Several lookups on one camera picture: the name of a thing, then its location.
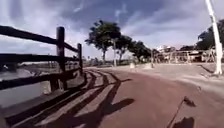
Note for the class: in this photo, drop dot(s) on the pale concrete block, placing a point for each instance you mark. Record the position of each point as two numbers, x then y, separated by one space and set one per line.
132 65

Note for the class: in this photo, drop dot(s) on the row of trees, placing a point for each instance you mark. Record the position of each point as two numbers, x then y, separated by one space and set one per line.
105 35

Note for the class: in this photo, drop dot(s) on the red paved path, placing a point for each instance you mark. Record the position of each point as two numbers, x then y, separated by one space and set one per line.
143 96

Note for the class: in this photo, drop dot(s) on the distant buildings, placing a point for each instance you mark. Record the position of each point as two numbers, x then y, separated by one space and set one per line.
166 49

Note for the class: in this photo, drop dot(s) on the pale concrete ledge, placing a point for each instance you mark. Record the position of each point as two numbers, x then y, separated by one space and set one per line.
40 101

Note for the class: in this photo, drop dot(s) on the grey water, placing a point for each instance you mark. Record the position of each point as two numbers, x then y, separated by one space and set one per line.
18 93

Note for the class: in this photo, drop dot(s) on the dark wooden rail fence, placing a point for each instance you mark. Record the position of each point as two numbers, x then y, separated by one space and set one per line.
60 56

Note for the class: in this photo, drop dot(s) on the wooden frame structure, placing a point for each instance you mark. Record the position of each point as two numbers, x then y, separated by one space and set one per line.
183 56

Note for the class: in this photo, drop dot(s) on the pale lamp post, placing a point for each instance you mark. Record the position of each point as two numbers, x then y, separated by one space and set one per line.
216 43

